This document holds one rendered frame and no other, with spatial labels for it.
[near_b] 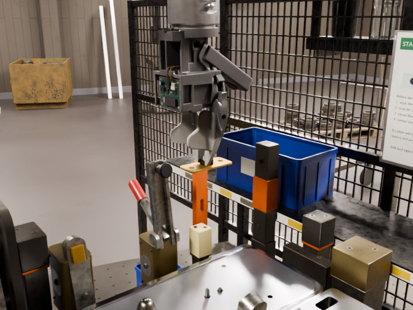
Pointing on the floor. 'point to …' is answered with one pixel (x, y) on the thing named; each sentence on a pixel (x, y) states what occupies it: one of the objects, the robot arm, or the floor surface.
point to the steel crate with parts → (41, 83)
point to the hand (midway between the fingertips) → (206, 155)
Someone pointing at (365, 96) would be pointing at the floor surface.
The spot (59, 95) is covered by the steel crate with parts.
